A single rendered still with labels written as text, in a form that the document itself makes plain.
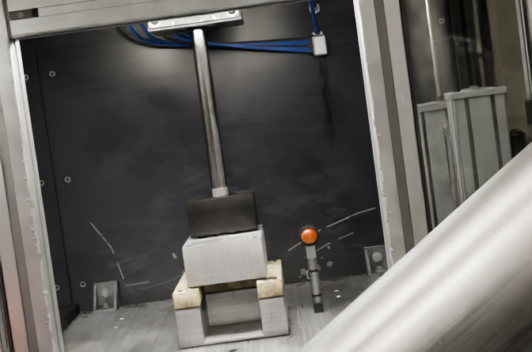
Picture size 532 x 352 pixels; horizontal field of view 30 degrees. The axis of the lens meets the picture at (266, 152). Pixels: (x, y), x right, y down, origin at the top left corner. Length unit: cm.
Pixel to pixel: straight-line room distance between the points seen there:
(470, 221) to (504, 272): 4
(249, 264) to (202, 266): 6
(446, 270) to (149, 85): 104
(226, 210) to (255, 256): 9
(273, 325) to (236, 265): 8
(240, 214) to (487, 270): 77
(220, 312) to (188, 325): 9
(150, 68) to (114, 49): 6
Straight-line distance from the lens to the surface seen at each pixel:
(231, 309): 127
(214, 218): 124
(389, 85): 106
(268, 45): 146
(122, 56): 150
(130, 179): 150
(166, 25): 123
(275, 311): 118
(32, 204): 109
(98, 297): 153
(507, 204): 51
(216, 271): 119
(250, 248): 118
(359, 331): 51
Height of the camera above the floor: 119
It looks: 3 degrees down
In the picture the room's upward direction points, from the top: 8 degrees counter-clockwise
